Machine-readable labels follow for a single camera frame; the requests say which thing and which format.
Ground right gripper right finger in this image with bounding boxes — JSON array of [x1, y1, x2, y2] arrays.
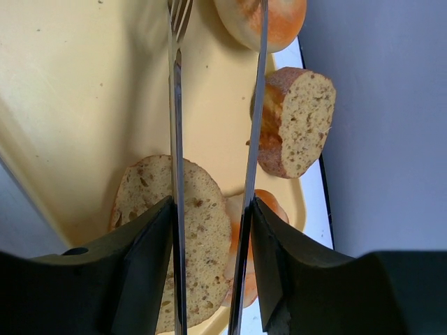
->
[[251, 200, 446, 334]]

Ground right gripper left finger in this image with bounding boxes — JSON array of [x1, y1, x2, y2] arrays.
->
[[1, 197, 173, 334]]

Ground glazed ring donut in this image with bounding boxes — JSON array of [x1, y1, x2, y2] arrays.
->
[[214, 0, 307, 53]]

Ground metal tongs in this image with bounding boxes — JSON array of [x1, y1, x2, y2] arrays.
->
[[167, 1, 268, 334]]

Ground front bread slice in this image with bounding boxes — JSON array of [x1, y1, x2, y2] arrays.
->
[[110, 155, 231, 327]]

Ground bread slice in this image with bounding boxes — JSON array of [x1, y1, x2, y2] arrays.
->
[[258, 67, 337, 179], [110, 155, 231, 327]]

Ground back bread slice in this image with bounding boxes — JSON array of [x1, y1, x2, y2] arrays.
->
[[258, 67, 337, 179]]

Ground orange topped round bun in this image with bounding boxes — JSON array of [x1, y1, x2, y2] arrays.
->
[[219, 189, 291, 310]]

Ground yellow plastic tray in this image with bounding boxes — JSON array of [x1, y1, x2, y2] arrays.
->
[[0, 0, 307, 335]]

